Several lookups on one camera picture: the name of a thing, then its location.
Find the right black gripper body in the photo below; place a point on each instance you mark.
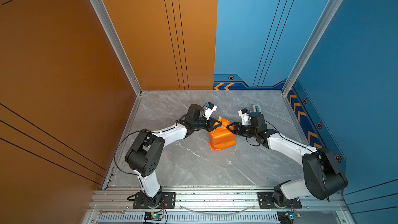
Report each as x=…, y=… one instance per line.
x=245, y=130

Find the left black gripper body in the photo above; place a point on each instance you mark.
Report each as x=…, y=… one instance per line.
x=202, y=124

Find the yellow orange wrapping paper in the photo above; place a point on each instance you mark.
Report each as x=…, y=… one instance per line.
x=221, y=138

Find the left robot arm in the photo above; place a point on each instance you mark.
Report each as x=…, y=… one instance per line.
x=144, y=155

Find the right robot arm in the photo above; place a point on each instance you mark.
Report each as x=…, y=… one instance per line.
x=322, y=173

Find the white tape dispenser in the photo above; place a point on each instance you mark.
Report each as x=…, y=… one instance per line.
x=256, y=108

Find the right green circuit board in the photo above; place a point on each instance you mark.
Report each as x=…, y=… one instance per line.
x=285, y=217

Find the green circuit board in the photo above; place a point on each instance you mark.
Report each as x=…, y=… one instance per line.
x=285, y=217
x=154, y=217

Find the left green circuit board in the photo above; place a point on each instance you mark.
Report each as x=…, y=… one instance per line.
x=154, y=217

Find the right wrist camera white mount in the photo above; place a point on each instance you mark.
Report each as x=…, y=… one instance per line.
x=253, y=119

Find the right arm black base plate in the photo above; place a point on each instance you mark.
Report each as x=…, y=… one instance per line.
x=275, y=200

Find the clear tube on rail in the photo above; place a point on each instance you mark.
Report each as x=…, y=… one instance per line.
x=217, y=212

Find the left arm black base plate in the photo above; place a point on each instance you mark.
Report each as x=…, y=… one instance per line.
x=160, y=200

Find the aluminium front rail frame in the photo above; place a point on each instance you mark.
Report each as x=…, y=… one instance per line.
x=115, y=206

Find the right aluminium corner post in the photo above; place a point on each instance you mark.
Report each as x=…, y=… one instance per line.
x=323, y=22

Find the aluminium corner post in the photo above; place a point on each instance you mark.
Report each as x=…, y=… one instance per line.
x=323, y=22
x=108, y=26

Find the left aluminium corner post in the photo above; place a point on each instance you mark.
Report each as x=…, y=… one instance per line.
x=108, y=26

